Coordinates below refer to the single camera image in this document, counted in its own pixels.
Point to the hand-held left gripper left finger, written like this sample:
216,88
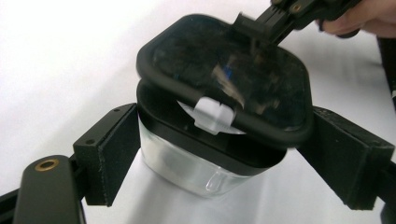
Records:
106,155

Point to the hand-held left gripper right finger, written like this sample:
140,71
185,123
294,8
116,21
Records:
348,161

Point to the clear container with black lid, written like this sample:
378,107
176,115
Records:
193,56

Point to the white paper sheet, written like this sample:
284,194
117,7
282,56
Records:
62,62

